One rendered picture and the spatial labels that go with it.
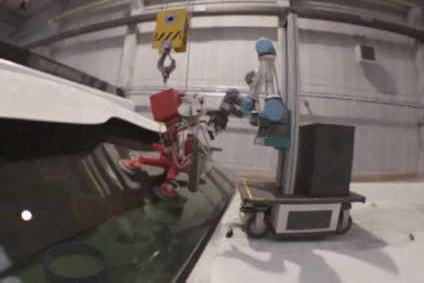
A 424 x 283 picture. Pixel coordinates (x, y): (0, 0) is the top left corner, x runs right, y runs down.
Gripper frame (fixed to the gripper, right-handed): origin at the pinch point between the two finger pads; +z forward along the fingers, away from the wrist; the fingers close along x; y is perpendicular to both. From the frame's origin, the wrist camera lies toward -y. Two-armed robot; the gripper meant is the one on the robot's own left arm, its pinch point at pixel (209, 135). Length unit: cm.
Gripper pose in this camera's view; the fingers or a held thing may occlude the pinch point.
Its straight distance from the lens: 151.3
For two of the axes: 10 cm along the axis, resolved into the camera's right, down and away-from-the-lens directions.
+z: -4.4, 8.9, 1.4
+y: 7.1, 4.3, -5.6
